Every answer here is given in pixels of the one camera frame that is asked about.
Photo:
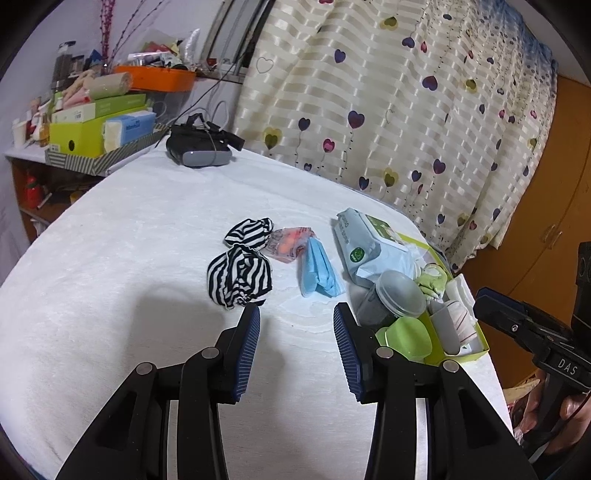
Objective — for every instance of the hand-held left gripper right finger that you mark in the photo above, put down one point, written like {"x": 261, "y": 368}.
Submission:
{"x": 345, "y": 355}

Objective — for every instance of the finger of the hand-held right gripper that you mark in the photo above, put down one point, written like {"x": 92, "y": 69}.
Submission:
{"x": 505, "y": 323}
{"x": 501, "y": 300}

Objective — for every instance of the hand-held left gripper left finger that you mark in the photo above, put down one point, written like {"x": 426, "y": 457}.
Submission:
{"x": 247, "y": 353}

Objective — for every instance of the white cloth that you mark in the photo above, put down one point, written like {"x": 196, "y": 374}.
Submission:
{"x": 461, "y": 290}

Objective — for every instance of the green plastic container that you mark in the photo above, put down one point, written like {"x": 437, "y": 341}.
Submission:
{"x": 406, "y": 337}

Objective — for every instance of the light green sock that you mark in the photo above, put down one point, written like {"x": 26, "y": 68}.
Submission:
{"x": 431, "y": 281}

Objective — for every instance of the green-rimmed white box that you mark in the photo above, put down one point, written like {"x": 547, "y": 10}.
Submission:
{"x": 438, "y": 355}

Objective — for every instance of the black white striped sock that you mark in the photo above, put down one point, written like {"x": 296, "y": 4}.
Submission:
{"x": 240, "y": 277}
{"x": 249, "y": 233}

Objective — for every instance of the grey lidded jar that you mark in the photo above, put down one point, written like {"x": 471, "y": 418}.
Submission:
{"x": 397, "y": 295}

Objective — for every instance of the blue face mask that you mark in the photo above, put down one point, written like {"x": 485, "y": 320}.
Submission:
{"x": 318, "y": 272}

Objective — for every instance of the orange pink plastic packet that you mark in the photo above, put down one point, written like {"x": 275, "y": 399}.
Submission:
{"x": 291, "y": 244}

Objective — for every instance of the light blue wet wipes pack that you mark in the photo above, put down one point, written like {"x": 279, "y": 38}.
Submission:
{"x": 364, "y": 240}

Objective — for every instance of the person's right hand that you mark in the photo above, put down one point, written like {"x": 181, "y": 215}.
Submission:
{"x": 575, "y": 415}

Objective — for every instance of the colourful printed cloth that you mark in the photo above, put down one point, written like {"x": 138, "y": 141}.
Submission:
{"x": 519, "y": 397}

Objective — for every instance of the wooden wardrobe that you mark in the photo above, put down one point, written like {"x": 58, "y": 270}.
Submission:
{"x": 545, "y": 207}

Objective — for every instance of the grey VR headset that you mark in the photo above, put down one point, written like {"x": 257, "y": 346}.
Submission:
{"x": 198, "y": 147}

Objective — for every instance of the heart print curtain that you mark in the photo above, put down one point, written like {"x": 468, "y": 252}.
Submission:
{"x": 392, "y": 101}

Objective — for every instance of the striped cardboard tray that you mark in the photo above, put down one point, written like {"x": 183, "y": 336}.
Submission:
{"x": 92, "y": 164}

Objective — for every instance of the blue white tissue pack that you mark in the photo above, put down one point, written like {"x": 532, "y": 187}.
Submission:
{"x": 129, "y": 129}

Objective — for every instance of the clear plastic bin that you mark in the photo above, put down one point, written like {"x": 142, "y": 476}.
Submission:
{"x": 173, "y": 106}

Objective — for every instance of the red bottle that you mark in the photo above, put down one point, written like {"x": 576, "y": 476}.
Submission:
{"x": 31, "y": 191}

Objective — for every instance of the green cardboard box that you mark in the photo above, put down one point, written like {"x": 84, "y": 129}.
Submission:
{"x": 76, "y": 136}

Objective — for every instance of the orange plastic basket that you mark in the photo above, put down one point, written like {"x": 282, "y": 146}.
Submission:
{"x": 157, "y": 79}

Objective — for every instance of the wooden shelf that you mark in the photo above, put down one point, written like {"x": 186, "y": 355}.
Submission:
{"x": 27, "y": 159}

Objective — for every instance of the beige paper roll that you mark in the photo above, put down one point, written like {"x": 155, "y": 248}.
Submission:
{"x": 111, "y": 85}

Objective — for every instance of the white paper cup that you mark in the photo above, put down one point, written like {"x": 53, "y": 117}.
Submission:
{"x": 20, "y": 134}

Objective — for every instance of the dark lidded jar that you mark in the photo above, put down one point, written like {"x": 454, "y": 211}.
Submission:
{"x": 63, "y": 64}

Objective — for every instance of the purple decorative branches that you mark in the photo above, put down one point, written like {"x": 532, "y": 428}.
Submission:
{"x": 111, "y": 27}

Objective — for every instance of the dark window frame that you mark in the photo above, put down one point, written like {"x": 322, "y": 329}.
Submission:
{"x": 240, "y": 37}

